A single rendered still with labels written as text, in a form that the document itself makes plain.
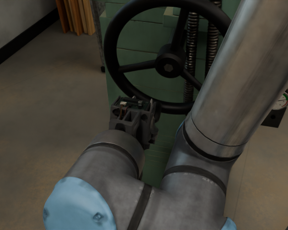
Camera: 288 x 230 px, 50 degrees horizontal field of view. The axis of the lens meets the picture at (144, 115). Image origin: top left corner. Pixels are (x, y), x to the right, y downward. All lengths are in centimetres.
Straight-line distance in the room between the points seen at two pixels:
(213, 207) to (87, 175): 16
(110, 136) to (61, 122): 127
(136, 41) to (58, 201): 58
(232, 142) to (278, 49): 14
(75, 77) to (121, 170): 163
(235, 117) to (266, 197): 112
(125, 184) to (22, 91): 165
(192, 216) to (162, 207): 4
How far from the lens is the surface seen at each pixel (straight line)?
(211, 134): 38
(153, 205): 36
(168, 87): 91
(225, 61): 33
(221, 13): 58
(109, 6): 83
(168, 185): 40
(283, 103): 85
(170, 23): 69
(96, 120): 168
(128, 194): 36
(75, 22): 239
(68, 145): 158
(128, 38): 85
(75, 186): 35
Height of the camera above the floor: 117
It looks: 44 degrees down
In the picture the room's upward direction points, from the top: straight up
